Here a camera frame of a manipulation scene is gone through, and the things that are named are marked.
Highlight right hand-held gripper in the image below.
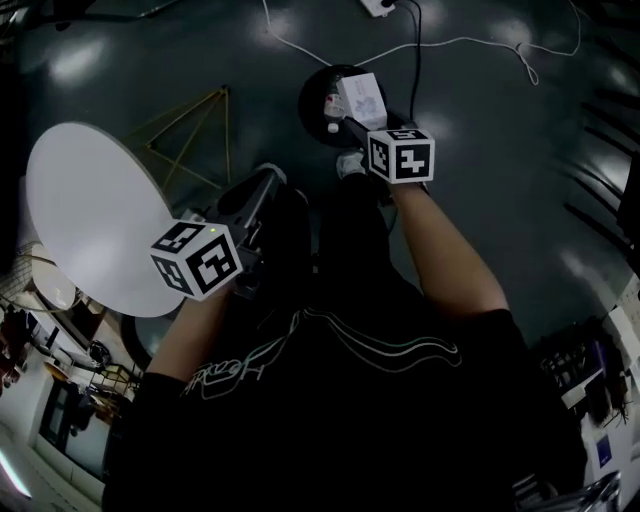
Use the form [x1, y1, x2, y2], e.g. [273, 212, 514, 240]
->
[342, 112, 436, 195]

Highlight black power cable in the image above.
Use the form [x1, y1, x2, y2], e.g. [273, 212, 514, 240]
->
[384, 0, 424, 121]

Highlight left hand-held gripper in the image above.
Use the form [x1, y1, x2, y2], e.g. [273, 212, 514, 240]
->
[149, 163, 287, 302]

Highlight white plastic bottle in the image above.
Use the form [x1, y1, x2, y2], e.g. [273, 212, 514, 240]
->
[323, 87, 350, 134]

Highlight long white power strip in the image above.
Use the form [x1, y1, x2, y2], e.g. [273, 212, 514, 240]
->
[359, 0, 401, 19]

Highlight white tissue packet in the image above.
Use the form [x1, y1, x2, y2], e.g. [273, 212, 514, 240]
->
[335, 72, 389, 130]

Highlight person's black shirt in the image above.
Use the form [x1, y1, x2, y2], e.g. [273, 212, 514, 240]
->
[102, 294, 589, 512]

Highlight black slatted chair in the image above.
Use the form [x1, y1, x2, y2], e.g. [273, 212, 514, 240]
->
[564, 89, 640, 251]

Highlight person's right forearm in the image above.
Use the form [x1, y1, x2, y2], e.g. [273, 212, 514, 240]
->
[389, 180, 511, 321]

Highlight person's black trousers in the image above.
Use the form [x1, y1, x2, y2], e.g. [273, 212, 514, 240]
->
[239, 172, 426, 321]

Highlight black trash bin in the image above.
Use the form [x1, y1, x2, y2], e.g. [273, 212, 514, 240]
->
[298, 63, 401, 150]

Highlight person's left forearm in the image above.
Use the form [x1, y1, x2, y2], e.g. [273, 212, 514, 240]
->
[144, 287, 231, 384]

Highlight person's white shoe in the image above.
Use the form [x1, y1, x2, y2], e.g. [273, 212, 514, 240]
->
[336, 151, 368, 180]

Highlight white power cable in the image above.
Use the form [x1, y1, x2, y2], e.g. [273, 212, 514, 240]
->
[262, 0, 584, 86]

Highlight round white table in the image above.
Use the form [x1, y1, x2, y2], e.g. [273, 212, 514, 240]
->
[24, 84, 232, 319]

